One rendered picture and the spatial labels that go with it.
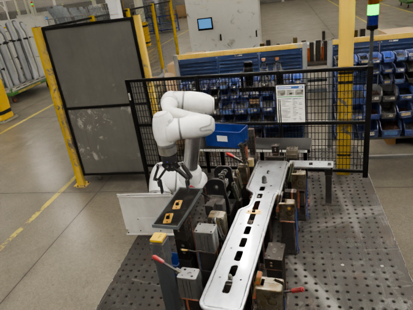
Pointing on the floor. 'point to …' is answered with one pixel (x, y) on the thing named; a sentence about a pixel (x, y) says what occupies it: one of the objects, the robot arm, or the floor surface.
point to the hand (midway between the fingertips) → (174, 190)
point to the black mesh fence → (267, 112)
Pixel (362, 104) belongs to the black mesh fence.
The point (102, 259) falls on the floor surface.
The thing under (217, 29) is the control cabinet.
